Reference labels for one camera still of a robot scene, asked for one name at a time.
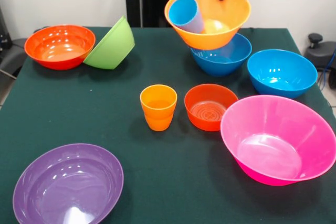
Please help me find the purple bowl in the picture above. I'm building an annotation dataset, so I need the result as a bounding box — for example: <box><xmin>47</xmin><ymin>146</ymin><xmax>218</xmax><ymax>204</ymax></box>
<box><xmin>12</xmin><ymin>143</ymin><xmax>124</xmax><ymax>224</ymax></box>

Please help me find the black pedestal foot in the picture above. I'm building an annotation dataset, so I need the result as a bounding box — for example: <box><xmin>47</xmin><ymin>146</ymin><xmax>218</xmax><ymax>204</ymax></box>
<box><xmin>0</xmin><ymin>37</ymin><xmax>29</xmax><ymax>83</ymax></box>
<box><xmin>303</xmin><ymin>33</ymin><xmax>336</xmax><ymax>72</ymax></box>

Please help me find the small red bowl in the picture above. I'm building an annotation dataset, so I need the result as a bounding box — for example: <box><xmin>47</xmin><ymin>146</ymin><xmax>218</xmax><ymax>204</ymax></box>
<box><xmin>184</xmin><ymin>83</ymin><xmax>239</xmax><ymax>132</ymax></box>

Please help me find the large red-orange bowl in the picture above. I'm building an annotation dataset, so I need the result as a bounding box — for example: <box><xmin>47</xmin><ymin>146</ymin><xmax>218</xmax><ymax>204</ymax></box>
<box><xmin>24</xmin><ymin>24</ymin><xmax>97</xmax><ymax>71</ymax></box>

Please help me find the green bowl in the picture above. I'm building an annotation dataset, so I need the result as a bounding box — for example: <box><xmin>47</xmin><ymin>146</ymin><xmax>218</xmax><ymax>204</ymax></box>
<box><xmin>83</xmin><ymin>15</ymin><xmax>136</xmax><ymax>70</ymax></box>

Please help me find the black equipment box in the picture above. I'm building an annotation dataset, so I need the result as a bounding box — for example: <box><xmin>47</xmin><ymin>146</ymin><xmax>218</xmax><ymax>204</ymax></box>
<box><xmin>0</xmin><ymin>7</ymin><xmax>12</xmax><ymax>50</ymax></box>

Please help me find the large orange bowl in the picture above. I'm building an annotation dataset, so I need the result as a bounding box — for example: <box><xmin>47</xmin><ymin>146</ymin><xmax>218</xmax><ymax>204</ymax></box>
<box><xmin>164</xmin><ymin>0</ymin><xmax>252</xmax><ymax>50</ymax></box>

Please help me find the blue cone-shaped bowl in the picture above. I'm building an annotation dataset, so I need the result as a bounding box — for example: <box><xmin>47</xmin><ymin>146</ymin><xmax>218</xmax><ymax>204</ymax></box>
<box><xmin>190</xmin><ymin>33</ymin><xmax>253</xmax><ymax>77</ymax></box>

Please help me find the pink bowl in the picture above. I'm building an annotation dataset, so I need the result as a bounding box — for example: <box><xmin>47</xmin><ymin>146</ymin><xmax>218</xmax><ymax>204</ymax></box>
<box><xmin>219</xmin><ymin>94</ymin><xmax>336</xmax><ymax>186</ymax></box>

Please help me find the orange cup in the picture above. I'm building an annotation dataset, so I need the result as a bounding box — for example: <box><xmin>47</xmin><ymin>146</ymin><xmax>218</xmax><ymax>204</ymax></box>
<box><xmin>140</xmin><ymin>84</ymin><xmax>178</xmax><ymax>120</ymax></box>
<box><xmin>144</xmin><ymin>112</ymin><xmax>174</xmax><ymax>132</ymax></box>

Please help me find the blue cup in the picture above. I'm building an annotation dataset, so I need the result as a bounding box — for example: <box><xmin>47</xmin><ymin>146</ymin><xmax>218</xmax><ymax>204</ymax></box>
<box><xmin>168</xmin><ymin>0</ymin><xmax>205</xmax><ymax>34</ymax></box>

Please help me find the dark green table cloth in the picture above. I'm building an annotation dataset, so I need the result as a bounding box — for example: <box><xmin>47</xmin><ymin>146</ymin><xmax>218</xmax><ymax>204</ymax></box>
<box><xmin>0</xmin><ymin>26</ymin><xmax>336</xmax><ymax>224</ymax></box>

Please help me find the blue cable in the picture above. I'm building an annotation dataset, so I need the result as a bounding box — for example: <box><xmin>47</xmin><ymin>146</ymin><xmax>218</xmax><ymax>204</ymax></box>
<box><xmin>318</xmin><ymin>50</ymin><xmax>336</xmax><ymax>90</ymax></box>

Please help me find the blue round bowl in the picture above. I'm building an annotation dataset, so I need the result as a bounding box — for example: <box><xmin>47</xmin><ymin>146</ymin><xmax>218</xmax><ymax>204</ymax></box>
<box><xmin>246</xmin><ymin>49</ymin><xmax>318</xmax><ymax>99</ymax></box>

